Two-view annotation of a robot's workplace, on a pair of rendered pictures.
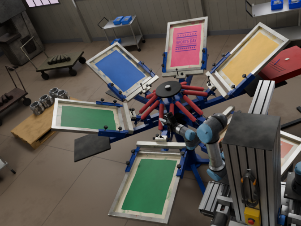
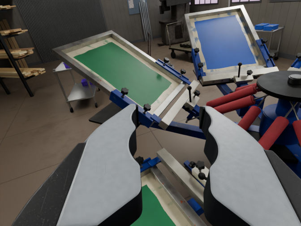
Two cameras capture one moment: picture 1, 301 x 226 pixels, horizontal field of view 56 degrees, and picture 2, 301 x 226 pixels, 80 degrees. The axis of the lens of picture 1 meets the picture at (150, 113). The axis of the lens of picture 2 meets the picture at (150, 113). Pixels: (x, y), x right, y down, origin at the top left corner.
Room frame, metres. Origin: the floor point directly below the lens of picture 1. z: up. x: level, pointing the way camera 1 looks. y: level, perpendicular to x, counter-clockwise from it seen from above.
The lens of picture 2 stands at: (1.74, -0.13, 1.74)
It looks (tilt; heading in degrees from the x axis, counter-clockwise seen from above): 32 degrees down; 34
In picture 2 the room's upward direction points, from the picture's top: 9 degrees counter-clockwise
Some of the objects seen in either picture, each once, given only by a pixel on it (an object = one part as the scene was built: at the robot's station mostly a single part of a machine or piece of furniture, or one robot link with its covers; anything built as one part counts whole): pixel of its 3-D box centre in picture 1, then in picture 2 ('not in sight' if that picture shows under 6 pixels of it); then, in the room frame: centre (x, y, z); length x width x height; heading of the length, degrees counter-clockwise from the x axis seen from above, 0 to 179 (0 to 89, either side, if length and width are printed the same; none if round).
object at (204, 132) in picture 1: (214, 151); not in sight; (1.32, -0.32, 1.63); 0.15 x 0.12 x 0.55; 116
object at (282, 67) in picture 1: (283, 64); not in sight; (2.71, -1.71, 1.06); 0.61 x 0.46 x 0.12; 89
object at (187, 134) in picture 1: (187, 133); not in sight; (1.56, -0.21, 1.65); 0.11 x 0.08 x 0.09; 26
